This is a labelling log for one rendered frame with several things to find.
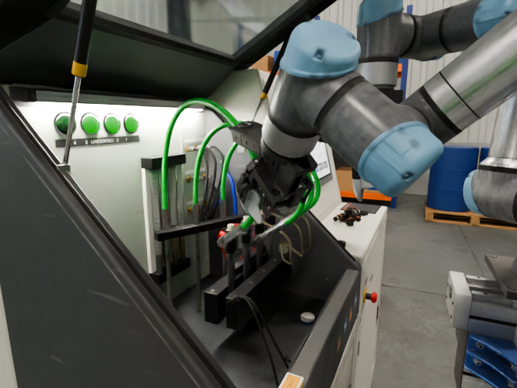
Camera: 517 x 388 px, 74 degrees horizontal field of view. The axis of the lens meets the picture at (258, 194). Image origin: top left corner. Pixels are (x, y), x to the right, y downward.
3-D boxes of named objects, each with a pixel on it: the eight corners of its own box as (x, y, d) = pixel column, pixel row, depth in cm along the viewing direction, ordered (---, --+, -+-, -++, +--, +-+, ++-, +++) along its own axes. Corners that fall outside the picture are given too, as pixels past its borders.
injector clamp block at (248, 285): (240, 358, 83) (239, 299, 79) (205, 346, 87) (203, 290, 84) (290, 295, 113) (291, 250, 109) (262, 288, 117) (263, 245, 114)
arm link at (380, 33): (418, -6, 59) (379, -13, 55) (411, 63, 61) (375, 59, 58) (384, 8, 66) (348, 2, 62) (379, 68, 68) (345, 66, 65)
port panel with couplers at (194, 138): (192, 227, 111) (188, 129, 104) (184, 226, 112) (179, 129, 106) (215, 217, 122) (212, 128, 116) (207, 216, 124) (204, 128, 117)
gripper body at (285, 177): (264, 221, 53) (284, 175, 43) (238, 178, 57) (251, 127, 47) (304, 205, 56) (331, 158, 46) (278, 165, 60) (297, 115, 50)
